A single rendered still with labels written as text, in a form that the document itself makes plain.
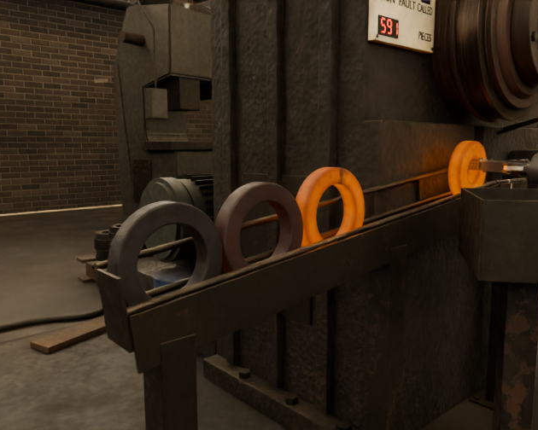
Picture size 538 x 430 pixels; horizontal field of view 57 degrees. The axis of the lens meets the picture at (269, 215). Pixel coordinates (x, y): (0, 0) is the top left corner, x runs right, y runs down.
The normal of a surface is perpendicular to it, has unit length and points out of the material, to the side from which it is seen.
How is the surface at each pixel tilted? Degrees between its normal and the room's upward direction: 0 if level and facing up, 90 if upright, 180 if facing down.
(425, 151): 90
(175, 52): 91
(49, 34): 90
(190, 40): 91
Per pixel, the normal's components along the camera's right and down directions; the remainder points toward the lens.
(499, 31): -0.37, 0.23
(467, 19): -0.75, 0.04
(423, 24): 0.66, 0.10
